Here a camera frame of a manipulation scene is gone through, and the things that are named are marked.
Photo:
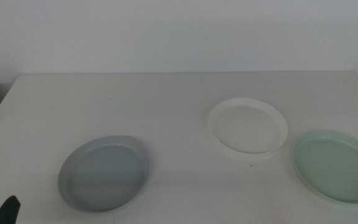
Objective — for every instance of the grey shallow bowl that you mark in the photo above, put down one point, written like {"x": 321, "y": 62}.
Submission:
{"x": 104, "y": 177}

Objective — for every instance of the white shallow bowl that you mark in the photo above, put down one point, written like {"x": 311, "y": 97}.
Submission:
{"x": 247, "y": 127}

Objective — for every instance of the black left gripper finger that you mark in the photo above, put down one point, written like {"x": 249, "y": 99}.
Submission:
{"x": 8, "y": 211}

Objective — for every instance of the pale green shallow bowl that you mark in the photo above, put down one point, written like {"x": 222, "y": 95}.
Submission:
{"x": 337, "y": 168}

